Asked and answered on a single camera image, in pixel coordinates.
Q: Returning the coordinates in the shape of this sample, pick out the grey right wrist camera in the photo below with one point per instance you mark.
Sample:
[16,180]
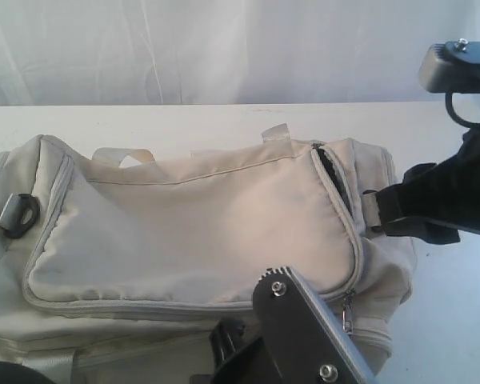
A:
[453,66]

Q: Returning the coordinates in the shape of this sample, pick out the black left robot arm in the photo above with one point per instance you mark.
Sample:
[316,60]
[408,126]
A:
[15,373]

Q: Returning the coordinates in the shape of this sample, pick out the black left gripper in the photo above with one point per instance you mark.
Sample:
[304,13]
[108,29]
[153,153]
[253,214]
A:
[237,360]

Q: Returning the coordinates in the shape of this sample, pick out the beige fabric duffel bag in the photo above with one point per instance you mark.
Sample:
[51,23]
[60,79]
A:
[114,268]

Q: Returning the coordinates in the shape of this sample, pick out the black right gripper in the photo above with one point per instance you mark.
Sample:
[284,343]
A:
[445,193]

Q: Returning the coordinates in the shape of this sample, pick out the white backdrop curtain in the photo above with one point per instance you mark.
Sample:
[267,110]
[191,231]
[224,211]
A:
[221,52]

